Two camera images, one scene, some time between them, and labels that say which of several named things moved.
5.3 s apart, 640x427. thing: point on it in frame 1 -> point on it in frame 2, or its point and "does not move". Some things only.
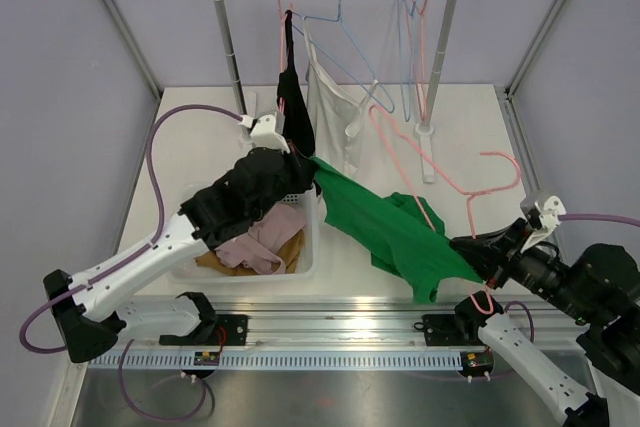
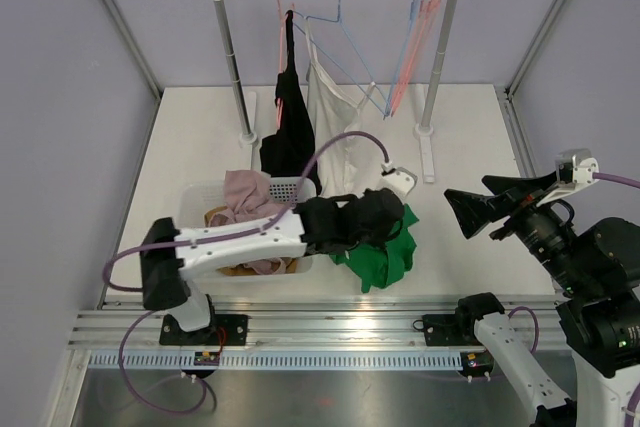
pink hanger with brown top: (416, 32) -> (431, 4)
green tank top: (404, 236) -> (381, 266)
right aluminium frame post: (548, 20) does not move
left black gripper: (303, 172) -> (380, 238)
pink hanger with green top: (469, 194) -> (430, 2)
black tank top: (293, 97) does not move
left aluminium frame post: (120, 19) does not move
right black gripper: (488, 252) -> (476, 211)
